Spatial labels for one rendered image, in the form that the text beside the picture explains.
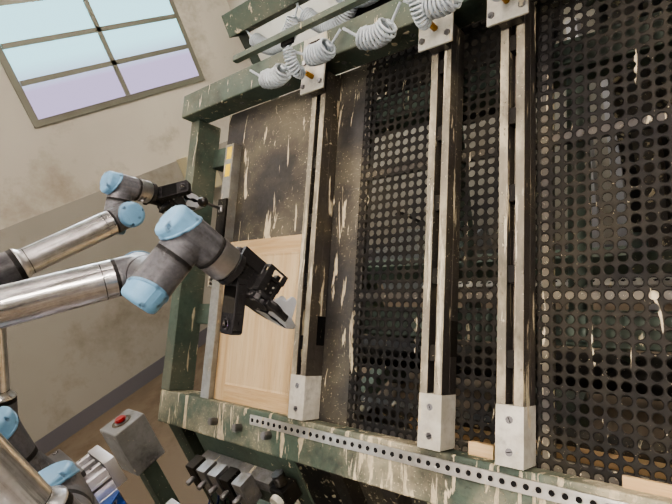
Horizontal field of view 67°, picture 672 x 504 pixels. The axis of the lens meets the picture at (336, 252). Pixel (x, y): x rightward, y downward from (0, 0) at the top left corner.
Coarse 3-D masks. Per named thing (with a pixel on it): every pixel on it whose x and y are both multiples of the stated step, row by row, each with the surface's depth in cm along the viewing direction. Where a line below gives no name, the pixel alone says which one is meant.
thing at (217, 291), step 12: (240, 156) 196; (228, 180) 192; (228, 192) 191; (228, 204) 190; (228, 216) 190; (228, 228) 190; (228, 240) 190; (216, 288) 186; (216, 300) 185; (216, 312) 184; (216, 324) 183; (216, 336) 183; (216, 348) 183; (204, 360) 184; (216, 360) 182; (204, 372) 183; (204, 384) 182; (204, 396) 181
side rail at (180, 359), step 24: (192, 144) 212; (216, 144) 217; (192, 168) 209; (192, 288) 204; (192, 312) 204; (168, 336) 200; (192, 336) 203; (168, 360) 197; (192, 360) 202; (168, 384) 195; (192, 384) 202
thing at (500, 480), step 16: (256, 416) 159; (288, 432) 149; (304, 432) 145; (320, 432) 141; (352, 448) 133; (368, 448) 130; (384, 448) 127; (416, 464) 120; (432, 464) 118; (448, 464) 115; (464, 464) 113; (480, 480) 110; (496, 480) 108; (512, 480) 106; (528, 480) 104; (544, 496) 101; (560, 496) 99; (576, 496) 97; (592, 496) 96
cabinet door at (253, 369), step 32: (288, 256) 167; (224, 288) 187; (288, 288) 165; (256, 320) 173; (224, 352) 181; (256, 352) 170; (288, 352) 160; (224, 384) 178; (256, 384) 167; (288, 384) 158
